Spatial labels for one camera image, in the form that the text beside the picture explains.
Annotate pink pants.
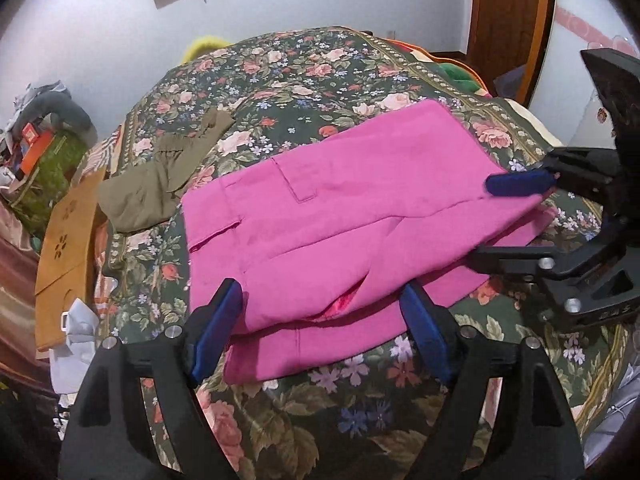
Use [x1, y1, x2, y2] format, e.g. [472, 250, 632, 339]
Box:
[181, 100, 553, 384]

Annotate green floral box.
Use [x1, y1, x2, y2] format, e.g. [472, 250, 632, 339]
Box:
[2, 130, 88, 238]

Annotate brown wooden headboard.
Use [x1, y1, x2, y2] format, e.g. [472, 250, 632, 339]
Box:
[35, 167, 106, 352]

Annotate wooden door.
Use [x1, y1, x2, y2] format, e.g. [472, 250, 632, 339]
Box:
[466, 0, 555, 106]

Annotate grey plush toy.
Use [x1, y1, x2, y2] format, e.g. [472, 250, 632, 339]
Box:
[6, 80, 98, 148]

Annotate pink striped curtain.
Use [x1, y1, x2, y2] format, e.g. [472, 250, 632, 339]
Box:
[1, 203, 49, 384]

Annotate olive green pants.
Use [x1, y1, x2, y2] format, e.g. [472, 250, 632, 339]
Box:
[98, 108, 234, 234]

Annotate light grey cloth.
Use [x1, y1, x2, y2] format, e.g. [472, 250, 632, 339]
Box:
[49, 298, 100, 394]

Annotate yellow plush item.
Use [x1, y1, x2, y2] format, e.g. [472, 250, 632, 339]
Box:
[181, 35, 231, 64]

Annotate orange box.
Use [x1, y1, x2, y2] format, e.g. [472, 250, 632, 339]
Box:
[20, 122, 54, 174]

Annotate dark floral blanket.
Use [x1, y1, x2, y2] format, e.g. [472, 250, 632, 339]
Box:
[98, 27, 631, 479]

